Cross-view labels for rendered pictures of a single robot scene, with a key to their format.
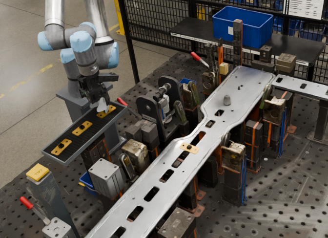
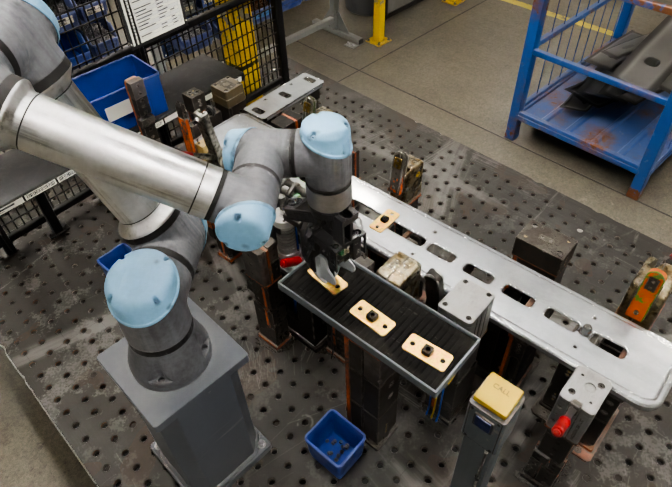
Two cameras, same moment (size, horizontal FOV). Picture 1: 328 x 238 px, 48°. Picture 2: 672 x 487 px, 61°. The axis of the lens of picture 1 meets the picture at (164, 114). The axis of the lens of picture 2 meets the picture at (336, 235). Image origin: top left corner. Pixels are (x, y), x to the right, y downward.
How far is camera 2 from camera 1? 154 cm
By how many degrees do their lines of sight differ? 62
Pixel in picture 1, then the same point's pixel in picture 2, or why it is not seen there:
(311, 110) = not seen: hidden behind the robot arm
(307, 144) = not seen: hidden behind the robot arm
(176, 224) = (548, 238)
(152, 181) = (452, 271)
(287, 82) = (268, 105)
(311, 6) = (166, 10)
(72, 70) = (183, 312)
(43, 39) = (264, 210)
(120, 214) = (521, 314)
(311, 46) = (202, 65)
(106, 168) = (467, 294)
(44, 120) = not seen: outside the picture
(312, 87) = (292, 89)
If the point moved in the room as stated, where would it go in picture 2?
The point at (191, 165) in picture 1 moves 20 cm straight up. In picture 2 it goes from (424, 222) to (430, 158)
